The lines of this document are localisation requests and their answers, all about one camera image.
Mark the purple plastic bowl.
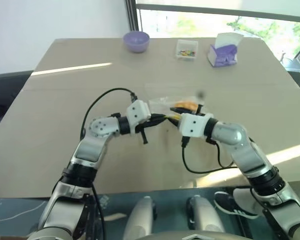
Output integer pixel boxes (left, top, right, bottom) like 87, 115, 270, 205
122, 30, 151, 54

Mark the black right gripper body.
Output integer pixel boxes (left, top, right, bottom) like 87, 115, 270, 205
189, 104, 207, 117

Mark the beige paper table cover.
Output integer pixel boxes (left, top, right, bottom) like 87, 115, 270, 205
0, 37, 300, 200

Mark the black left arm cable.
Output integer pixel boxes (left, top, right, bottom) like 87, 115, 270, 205
79, 87, 139, 140

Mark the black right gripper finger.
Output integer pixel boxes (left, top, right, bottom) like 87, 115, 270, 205
168, 117, 182, 129
170, 107, 195, 115

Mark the black and white sneaker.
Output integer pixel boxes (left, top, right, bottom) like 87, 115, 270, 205
213, 191, 260, 220

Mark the dark grey couch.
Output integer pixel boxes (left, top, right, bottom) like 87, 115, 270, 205
0, 70, 34, 138

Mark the thin white floor cable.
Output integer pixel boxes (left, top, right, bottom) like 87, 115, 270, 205
0, 199, 46, 223

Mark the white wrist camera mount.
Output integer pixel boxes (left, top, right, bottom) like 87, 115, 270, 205
178, 112, 215, 139
125, 99, 152, 136

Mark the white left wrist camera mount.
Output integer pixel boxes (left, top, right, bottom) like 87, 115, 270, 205
125, 99, 152, 136

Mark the clear box of colourful bits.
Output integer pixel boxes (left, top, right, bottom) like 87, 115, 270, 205
175, 38, 199, 62

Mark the dark window frame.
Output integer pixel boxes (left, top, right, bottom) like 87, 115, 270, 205
124, 0, 300, 25

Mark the silver left robot leg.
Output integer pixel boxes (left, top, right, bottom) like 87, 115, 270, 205
121, 195, 158, 240

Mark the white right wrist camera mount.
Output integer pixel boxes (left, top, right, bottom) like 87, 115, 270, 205
178, 112, 215, 139

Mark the silver right robot leg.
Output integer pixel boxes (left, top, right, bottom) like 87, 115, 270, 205
185, 194, 226, 235

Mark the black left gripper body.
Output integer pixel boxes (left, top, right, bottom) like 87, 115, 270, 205
135, 115, 157, 145

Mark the clear yellow-zipper plastic bag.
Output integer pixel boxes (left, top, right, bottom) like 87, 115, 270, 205
148, 95, 207, 121

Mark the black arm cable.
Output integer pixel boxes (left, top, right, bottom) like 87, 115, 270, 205
79, 87, 139, 140
181, 136, 241, 175

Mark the silver robot leg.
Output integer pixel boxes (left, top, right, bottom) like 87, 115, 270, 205
185, 194, 226, 235
121, 195, 158, 240

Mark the purple tissue pack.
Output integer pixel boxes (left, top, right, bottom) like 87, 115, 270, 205
207, 32, 244, 68

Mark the silver robot torso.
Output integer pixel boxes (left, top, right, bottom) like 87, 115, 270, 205
149, 231, 251, 240

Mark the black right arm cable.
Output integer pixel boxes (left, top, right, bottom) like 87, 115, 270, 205
181, 136, 241, 175

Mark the yellow pineapple bun toy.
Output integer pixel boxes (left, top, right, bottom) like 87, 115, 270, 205
173, 99, 199, 112

